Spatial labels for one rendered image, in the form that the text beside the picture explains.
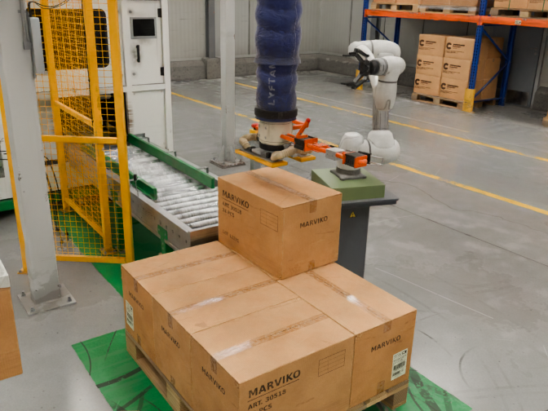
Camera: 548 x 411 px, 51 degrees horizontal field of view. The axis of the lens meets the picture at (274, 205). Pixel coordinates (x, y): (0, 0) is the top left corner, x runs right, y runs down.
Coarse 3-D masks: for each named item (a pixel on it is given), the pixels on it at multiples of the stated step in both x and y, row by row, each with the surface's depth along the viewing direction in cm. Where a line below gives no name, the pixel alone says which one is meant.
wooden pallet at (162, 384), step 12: (132, 348) 320; (144, 360) 317; (144, 372) 310; (156, 372) 308; (156, 384) 299; (168, 384) 283; (408, 384) 289; (168, 396) 286; (180, 396) 272; (384, 396) 280; (396, 396) 286; (180, 408) 276; (360, 408) 271
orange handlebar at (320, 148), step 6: (294, 120) 331; (258, 126) 314; (294, 126) 318; (300, 126) 320; (282, 138) 298; (288, 138) 294; (312, 144) 279; (318, 144) 279; (324, 144) 279; (312, 150) 280; (318, 150) 277; (324, 150) 274; (336, 156) 267; (360, 162) 257; (366, 162) 259
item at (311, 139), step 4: (296, 136) 288; (300, 136) 289; (304, 136) 291; (308, 136) 292; (312, 136) 290; (296, 140) 286; (300, 140) 283; (304, 140) 282; (308, 140) 283; (312, 140) 285; (316, 140) 286; (296, 144) 287; (300, 144) 285; (304, 144) 283; (300, 148) 284; (304, 148) 283; (308, 148) 285
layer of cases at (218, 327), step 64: (192, 256) 322; (128, 320) 317; (192, 320) 260; (256, 320) 261; (320, 320) 262; (384, 320) 263; (192, 384) 258; (256, 384) 225; (320, 384) 249; (384, 384) 277
